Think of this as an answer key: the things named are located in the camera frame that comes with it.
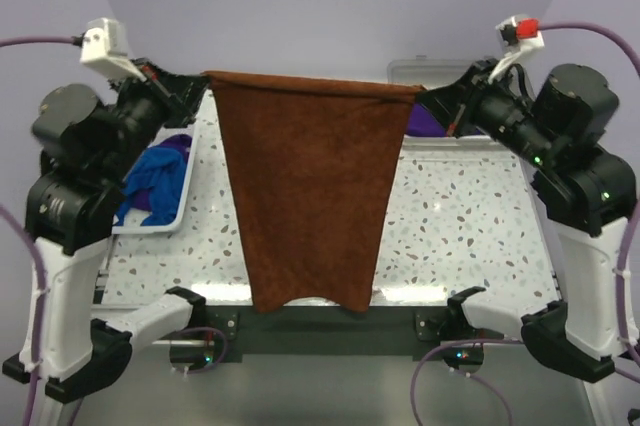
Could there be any brown towel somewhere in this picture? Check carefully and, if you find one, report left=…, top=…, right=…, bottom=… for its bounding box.
left=209, top=71, right=418, bottom=313

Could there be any purple towel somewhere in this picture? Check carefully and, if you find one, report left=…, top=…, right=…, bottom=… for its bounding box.
left=134, top=134, right=192, bottom=213
left=405, top=103, right=446, bottom=138

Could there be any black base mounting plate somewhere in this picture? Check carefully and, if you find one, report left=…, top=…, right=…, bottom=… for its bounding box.
left=148, top=304, right=506, bottom=365

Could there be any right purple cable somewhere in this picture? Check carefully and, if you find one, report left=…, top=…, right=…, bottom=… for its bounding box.
left=409, top=20, right=640, bottom=426

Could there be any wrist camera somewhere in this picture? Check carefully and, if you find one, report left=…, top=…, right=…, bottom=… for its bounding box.
left=489, top=15, right=545, bottom=83
left=80, top=17, right=143, bottom=81

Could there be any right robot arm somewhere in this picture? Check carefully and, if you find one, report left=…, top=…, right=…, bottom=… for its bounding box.
left=415, top=59, right=639, bottom=383

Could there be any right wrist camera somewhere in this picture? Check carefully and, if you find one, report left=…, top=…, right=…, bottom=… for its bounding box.
left=489, top=15, right=545, bottom=83

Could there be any blue towel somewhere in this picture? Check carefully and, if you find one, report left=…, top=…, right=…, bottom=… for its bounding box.
left=115, top=147, right=187, bottom=227

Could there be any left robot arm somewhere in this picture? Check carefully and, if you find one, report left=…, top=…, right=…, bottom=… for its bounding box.
left=2, top=58, right=209, bottom=404

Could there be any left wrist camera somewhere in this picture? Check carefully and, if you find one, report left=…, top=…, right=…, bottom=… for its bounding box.
left=80, top=17, right=143, bottom=81

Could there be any purple towel in basket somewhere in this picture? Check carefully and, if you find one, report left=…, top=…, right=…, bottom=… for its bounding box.
left=134, top=134, right=192, bottom=213

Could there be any white plastic laundry basket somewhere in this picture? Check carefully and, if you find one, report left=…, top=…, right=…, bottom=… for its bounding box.
left=112, top=124, right=199, bottom=235

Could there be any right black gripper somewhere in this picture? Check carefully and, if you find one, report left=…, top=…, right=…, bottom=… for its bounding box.
left=416, top=55, right=557, bottom=163

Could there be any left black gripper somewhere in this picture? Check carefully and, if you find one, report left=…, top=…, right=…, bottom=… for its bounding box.
left=101, top=53, right=211, bottom=180

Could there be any clear plastic bin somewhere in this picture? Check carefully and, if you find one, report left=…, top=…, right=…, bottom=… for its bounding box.
left=387, top=57, right=473, bottom=89

